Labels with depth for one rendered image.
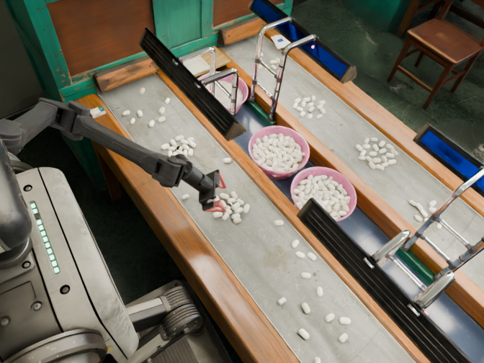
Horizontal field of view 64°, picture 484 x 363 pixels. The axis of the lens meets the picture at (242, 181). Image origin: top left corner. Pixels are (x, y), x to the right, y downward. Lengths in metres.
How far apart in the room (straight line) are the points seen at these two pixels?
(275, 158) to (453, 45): 1.98
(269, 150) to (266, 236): 0.44
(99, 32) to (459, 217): 1.67
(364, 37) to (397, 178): 2.36
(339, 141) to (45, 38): 1.29
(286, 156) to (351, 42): 2.29
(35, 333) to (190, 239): 0.86
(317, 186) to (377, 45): 2.46
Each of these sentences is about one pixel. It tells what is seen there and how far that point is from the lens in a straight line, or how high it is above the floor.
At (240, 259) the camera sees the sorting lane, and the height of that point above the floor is 0.74.
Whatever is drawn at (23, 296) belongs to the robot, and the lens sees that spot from 0.68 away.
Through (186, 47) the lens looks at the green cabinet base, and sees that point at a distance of 2.10.
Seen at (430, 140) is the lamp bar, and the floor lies 1.08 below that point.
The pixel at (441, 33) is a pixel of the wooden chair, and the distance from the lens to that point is 3.44.
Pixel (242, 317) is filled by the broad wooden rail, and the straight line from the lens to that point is 1.33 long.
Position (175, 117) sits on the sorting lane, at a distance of 1.84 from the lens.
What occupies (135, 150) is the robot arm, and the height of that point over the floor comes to 1.11.
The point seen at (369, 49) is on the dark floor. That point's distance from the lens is 3.86.
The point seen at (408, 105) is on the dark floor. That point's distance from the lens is 3.41.
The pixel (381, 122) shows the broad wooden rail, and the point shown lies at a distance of 1.98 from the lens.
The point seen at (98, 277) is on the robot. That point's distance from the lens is 0.66.
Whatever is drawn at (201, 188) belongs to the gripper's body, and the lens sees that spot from 1.25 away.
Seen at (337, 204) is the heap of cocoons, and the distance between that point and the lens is 1.62.
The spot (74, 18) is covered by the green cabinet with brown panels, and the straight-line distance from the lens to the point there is 1.78.
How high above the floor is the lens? 2.04
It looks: 54 degrees down
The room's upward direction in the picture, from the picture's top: 8 degrees clockwise
